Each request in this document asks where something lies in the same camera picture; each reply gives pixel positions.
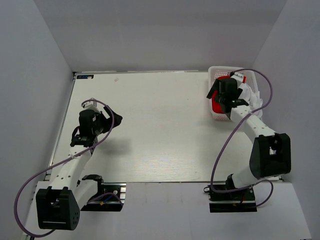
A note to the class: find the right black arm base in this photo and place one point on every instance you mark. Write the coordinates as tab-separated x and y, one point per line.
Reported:
243	201

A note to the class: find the white plastic basket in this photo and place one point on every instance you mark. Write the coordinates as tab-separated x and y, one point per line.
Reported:
215	72

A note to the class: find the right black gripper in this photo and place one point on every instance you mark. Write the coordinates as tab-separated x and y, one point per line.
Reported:
216	86

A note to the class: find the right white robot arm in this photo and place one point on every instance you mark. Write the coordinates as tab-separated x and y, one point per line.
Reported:
271	151

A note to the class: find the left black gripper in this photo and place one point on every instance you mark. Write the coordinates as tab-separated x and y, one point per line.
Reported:
108	121

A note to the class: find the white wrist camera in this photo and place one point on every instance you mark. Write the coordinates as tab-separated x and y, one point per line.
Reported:
238	76
90	104

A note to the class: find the red t shirt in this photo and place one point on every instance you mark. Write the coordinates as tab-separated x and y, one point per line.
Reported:
225	110

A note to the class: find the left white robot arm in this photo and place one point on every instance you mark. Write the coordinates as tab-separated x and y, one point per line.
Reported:
59	205

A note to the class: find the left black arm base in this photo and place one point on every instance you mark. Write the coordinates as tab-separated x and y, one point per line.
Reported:
109	197

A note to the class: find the blue table label sticker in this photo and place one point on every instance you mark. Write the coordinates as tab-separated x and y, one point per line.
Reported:
85	76

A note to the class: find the white t shirt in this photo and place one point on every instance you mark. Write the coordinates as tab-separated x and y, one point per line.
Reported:
252	98

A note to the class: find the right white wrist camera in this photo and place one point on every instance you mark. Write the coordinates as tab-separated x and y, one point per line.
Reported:
238	76

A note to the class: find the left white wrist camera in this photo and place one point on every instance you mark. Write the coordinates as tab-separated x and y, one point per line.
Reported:
90	104

